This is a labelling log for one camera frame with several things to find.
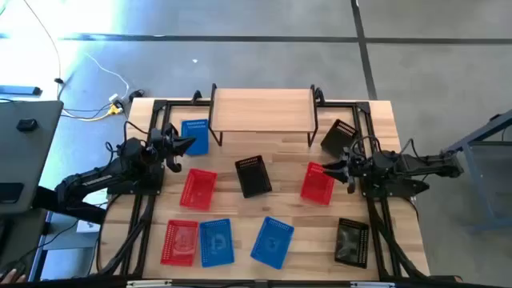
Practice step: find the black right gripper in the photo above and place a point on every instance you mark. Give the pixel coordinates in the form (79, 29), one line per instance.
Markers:
(359, 167)

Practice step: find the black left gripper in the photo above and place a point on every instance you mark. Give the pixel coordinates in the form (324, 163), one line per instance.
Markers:
(163, 141)

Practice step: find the blue plastic slotted basket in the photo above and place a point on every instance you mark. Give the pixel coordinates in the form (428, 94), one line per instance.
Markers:
(217, 243)
(272, 243)
(195, 138)

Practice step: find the red plastic slotted basket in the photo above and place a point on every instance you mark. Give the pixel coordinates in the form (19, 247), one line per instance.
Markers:
(179, 243)
(198, 190)
(316, 188)

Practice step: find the black plastic slotted basket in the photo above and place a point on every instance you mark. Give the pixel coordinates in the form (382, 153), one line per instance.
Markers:
(336, 140)
(352, 243)
(253, 178)

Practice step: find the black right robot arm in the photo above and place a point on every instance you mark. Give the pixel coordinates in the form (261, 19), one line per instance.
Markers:
(424, 164)

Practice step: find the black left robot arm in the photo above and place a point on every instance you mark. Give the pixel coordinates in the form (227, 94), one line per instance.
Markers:
(100, 178)

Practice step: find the wooden shelf with black legs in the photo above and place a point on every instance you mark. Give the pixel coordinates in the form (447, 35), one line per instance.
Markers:
(262, 110)

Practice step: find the black clamp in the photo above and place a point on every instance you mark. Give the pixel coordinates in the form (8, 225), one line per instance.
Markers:
(196, 96)
(320, 95)

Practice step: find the white power strip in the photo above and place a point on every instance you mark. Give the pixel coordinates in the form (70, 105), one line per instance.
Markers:
(116, 98)

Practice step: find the white box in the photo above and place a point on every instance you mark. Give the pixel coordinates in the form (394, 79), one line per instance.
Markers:
(94, 200)

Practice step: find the black desk leg bar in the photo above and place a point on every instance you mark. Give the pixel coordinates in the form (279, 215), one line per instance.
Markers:
(68, 205)

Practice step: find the grey blue metal cart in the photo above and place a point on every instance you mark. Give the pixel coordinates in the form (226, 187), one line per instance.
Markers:
(490, 176)

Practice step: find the grey desk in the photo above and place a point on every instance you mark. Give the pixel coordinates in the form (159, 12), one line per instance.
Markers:
(32, 160)

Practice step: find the small black desk device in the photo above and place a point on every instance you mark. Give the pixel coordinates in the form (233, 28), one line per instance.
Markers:
(26, 125)

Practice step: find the dark blue flat bar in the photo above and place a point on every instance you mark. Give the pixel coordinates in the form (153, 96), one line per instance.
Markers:
(20, 90)

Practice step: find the black flat pad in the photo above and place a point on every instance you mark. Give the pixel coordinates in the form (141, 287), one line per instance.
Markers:
(10, 193)

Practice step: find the black computer mouse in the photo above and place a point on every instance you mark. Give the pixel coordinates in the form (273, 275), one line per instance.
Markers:
(14, 265)

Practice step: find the person's hand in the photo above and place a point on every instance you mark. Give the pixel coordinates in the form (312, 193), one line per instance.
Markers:
(12, 277)

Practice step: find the black rail with white strips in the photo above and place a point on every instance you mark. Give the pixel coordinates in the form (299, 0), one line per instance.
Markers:
(220, 285)

